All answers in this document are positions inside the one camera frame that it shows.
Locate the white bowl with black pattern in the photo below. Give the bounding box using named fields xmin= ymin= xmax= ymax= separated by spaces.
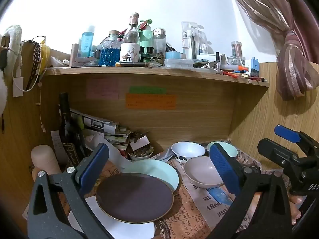
xmin=171 ymin=141 xmax=206 ymax=163

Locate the colourful newspaper sheet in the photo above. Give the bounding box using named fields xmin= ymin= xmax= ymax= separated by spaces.
xmin=172 ymin=143 xmax=291 ymax=233

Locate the wooden shelf unit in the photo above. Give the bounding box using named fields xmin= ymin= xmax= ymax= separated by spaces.
xmin=41 ymin=65 xmax=270 ymax=152

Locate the small bowl of trinkets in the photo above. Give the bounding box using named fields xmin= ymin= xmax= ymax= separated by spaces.
xmin=128 ymin=146 xmax=154 ymax=161

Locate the pale green plate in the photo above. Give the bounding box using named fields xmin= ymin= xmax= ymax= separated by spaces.
xmin=121 ymin=159 xmax=180 ymax=192

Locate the toothbrush blister pack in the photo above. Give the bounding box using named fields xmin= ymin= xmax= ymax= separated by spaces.
xmin=181 ymin=21 xmax=200 ymax=59

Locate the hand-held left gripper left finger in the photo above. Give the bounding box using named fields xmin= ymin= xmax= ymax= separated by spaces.
xmin=27 ymin=142 xmax=115 ymax=239

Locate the blue pencil sharpener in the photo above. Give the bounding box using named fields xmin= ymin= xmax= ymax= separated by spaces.
xmin=250 ymin=57 xmax=260 ymax=78

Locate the clear bottle with illustrated label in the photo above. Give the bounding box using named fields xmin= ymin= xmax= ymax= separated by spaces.
xmin=119 ymin=12 xmax=140 ymax=64

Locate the dark brown plate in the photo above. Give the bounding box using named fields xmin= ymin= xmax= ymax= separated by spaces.
xmin=95 ymin=172 xmax=174 ymax=224

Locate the clear plastic container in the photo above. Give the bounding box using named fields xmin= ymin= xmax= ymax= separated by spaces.
xmin=164 ymin=58 xmax=194 ymax=69

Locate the pale green bowl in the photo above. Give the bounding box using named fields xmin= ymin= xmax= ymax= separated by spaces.
xmin=207 ymin=141 xmax=239 ymax=158

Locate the yellow headband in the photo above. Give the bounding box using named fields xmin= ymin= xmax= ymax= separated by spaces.
xmin=40 ymin=43 xmax=50 ymax=69

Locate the light blue clear bottle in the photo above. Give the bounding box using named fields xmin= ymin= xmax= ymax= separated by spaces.
xmin=80 ymin=25 xmax=96 ymax=58

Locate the clear cup of pens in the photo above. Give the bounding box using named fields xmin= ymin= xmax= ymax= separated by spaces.
xmin=230 ymin=41 xmax=243 ymax=59

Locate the clear bottle with silver cap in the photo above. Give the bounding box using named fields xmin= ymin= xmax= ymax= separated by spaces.
xmin=153 ymin=28 xmax=167 ymax=55

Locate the pinkish grey bowl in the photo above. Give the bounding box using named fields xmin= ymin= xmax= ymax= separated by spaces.
xmin=184 ymin=156 xmax=225 ymax=189

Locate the small blue lidded case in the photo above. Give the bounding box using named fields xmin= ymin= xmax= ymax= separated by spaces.
xmin=165 ymin=51 xmax=184 ymax=60

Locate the small glass jar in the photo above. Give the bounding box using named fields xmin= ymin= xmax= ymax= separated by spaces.
xmin=227 ymin=56 xmax=243 ymax=66

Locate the striped mauve curtain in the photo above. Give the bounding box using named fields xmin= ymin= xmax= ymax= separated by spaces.
xmin=223 ymin=0 xmax=319 ymax=102

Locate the pink sticky note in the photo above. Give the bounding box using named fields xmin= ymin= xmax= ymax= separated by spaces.
xmin=86 ymin=78 xmax=119 ymax=99

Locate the white paper sheet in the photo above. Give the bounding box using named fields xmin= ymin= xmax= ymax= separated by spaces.
xmin=67 ymin=195 xmax=156 ymax=239

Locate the white charger with cable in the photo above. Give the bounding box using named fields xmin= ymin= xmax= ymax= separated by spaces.
xmin=12 ymin=36 xmax=48 ymax=133

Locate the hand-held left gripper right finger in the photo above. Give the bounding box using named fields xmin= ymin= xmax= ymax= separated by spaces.
xmin=207 ymin=142 xmax=293 ymax=239

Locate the green sticky note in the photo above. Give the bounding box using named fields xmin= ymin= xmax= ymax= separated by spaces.
xmin=129 ymin=86 xmax=167 ymax=94

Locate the person's right hand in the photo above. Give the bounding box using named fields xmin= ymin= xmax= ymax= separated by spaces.
xmin=289 ymin=195 xmax=304 ymax=226

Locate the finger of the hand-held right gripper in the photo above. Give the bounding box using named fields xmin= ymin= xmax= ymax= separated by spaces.
xmin=274 ymin=124 xmax=319 ymax=155
xmin=257 ymin=138 xmax=304 ymax=170

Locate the dark wine bottle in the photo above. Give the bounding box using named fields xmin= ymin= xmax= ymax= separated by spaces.
xmin=58 ymin=92 xmax=86 ymax=170

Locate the blue glass jar with cork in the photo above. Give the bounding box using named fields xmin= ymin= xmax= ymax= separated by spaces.
xmin=99 ymin=30 xmax=122 ymax=67

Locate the black lace headband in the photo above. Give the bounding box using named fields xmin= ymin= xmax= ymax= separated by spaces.
xmin=24 ymin=40 xmax=41 ymax=92

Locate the small cardboard box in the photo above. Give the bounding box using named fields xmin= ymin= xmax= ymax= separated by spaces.
xmin=130 ymin=134 xmax=150 ymax=151

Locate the mint green pump bottle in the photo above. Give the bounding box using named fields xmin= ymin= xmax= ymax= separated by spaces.
xmin=138 ymin=19 xmax=154 ymax=55

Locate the orange sticky note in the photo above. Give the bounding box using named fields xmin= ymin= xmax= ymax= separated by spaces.
xmin=125 ymin=93 xmax=177 ymax=110

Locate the rolled newspaper bundle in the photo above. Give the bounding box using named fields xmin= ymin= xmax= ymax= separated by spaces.
xmin=69 ymin=108 xmax=131 ymax=150

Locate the beige tube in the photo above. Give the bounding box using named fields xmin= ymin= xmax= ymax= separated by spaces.
xmin=70 ymin=43 xmax=80 ymax=66

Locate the dark slim tube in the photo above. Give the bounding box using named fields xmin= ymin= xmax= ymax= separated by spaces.
xmin=115 ymin=62 xmax=150 ymax=67

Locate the white fluffy towel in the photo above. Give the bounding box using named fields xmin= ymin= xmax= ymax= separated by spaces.
xmin=0 ymin=25 xmax=23 ymax=63

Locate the beige cylindrical bottle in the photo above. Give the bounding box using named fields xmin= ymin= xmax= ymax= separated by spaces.
xmin=31 ymin=144 xmax=61 ymax=182

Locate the clear blister pack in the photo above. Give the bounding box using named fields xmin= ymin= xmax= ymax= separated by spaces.
xmin=197 ymin=28 xmax=215 ymax=55

